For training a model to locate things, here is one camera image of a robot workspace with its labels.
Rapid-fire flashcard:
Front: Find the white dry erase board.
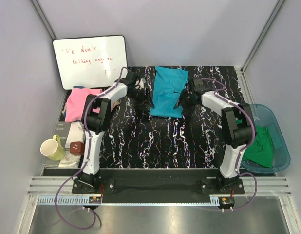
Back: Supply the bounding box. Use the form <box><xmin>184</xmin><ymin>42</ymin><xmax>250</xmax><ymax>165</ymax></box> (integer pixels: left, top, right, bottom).
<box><xmin>53</xmin><ymin>35</ymin><xmax>128</xmax><ymax>90</ymax></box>

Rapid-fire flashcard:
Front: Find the beige folded t shirt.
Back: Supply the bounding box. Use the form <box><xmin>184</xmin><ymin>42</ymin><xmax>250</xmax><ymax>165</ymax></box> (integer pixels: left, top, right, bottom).
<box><xmin>111</xmin><ymin>101</ymin><xmax>120</xmax><ymax>109</ymax></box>

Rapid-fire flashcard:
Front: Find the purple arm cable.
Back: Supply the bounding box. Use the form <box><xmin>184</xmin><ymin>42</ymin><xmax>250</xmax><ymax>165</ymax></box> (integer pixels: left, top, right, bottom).
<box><xmin>54</xmin><ymin>67</ymin><xmax>131</xmax><ymax>230</ymax></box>
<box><xmin>196</xmin><ymin>78</ymin><xmax>260</xmax><ymax>213</ymax></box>

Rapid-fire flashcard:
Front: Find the green t shirt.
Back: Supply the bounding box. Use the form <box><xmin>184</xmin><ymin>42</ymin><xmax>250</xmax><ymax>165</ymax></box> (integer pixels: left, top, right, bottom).
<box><xmin>243</xmin><ymin>125</ymin><xmax>274</xmax><ymax>168</ymax></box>

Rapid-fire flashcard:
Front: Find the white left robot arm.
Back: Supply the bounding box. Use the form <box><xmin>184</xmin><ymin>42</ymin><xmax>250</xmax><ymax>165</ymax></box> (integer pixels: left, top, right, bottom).
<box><xmin>76</xmin><ymin>67</ymin><xmax>155</xmax><ymax>193</ymax></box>

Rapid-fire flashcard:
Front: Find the yellow green mug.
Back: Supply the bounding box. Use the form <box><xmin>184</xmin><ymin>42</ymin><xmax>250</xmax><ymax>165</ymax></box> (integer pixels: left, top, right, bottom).
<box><xmin>40</xmin><ymin>135</ymin><xmax>65</xmax><ymax>161</ymax></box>

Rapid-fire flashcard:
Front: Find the aluminium frame rail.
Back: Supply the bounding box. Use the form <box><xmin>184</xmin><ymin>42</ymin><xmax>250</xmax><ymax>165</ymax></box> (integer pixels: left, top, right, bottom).
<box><xmin>27</xmin><ymin>176</ymin><xmax>291</xmax><ymax>196</ymax></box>

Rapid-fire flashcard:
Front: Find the teal t shirt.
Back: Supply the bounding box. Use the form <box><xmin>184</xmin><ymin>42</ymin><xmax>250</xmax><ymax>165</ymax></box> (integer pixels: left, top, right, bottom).
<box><xmin>150</xmin><ymin>66</ymin><xmax>188</xmax><ymax>118</ymax></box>

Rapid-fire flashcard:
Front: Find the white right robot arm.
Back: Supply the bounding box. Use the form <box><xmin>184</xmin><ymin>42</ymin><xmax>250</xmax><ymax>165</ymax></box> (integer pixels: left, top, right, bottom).
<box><xmin>173</xmin><ymin>78</ymin><xmax>256</xmax><ymax>193</ymax></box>

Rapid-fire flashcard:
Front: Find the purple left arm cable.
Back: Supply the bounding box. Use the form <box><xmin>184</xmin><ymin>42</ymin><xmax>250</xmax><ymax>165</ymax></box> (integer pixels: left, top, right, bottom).
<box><xmin>54</xmin><ymin>67</ymin><xmax>131</xmax><ymax>230</ymax></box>

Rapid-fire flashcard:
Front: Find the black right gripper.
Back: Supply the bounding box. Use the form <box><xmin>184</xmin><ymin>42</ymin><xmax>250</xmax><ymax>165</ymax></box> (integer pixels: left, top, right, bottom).
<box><xmin>173</xmin><ymin>89</ymin><xmax>197</xmax><ymax>115</ymax></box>

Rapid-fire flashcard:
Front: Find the pink folded t shirt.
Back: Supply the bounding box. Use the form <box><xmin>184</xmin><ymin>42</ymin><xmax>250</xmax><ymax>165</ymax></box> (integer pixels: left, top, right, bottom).
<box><xmin>65</xmin><ymin>87</ymin><xmax>103</xmax><ymax>122</ymax></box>

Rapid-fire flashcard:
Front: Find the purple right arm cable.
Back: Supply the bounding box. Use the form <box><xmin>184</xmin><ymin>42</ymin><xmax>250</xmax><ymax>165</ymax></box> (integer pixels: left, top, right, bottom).
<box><xmin>196</xmin><ymin>78</ymin><xmax>260</xmax><ymax>213</ymax></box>

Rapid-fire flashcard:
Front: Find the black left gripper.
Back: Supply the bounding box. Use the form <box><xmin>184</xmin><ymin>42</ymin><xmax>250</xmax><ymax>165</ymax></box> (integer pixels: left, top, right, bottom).
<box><xmin>128</xmin><ymin>87</ymin><xmax>154</xmax><ymax>111</ymax></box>

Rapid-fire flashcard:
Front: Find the black white manual booklet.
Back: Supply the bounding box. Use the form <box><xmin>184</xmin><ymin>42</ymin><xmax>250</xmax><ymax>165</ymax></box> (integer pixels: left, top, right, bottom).
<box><xmin>43</xmin><ymin>121</ymin><xmax>85</xmax><ymax>169</ymax></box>

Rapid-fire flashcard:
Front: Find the brown cube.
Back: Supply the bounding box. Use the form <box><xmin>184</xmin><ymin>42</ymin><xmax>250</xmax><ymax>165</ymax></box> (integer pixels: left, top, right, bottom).
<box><xmin>69</xmin><ymin>141</ymin><xmax>85</xmax><ymax>156</ymax></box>

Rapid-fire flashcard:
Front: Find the teal plastic basin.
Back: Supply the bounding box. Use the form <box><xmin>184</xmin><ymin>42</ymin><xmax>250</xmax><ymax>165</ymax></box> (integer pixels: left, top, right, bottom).
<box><xmin>241</xmin><ymin>104</ymin><xmax>291</xmax><ymax>174</ymax></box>

